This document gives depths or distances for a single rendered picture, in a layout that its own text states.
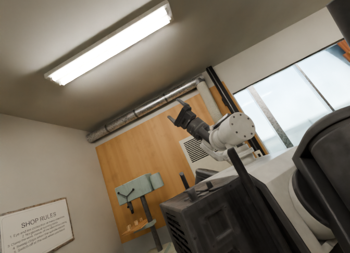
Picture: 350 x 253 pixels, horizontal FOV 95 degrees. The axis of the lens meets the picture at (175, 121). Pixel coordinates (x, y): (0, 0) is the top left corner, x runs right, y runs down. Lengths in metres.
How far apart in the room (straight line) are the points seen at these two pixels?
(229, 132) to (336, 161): 0.19
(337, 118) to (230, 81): 2.49
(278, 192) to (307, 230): 0.05
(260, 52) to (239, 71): 0.42
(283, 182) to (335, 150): 0.09
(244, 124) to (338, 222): 0.21
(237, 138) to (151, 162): 2.28
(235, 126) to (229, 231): 0.20
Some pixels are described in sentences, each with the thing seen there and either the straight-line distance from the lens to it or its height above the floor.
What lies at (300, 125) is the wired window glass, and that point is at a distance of 2.79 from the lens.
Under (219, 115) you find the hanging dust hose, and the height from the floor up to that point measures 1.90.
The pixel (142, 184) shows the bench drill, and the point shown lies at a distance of 2.12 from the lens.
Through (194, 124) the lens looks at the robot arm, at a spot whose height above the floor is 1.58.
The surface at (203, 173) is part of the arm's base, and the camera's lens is 0.56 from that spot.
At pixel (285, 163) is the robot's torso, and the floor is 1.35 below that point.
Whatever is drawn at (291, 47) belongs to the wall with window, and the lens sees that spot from 3.14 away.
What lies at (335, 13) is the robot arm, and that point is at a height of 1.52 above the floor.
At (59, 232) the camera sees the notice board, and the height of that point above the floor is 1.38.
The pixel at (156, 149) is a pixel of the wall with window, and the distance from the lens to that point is 2.57.
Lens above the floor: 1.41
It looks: 17 degrees up
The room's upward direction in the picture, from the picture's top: 25 degrees counter-clockwise
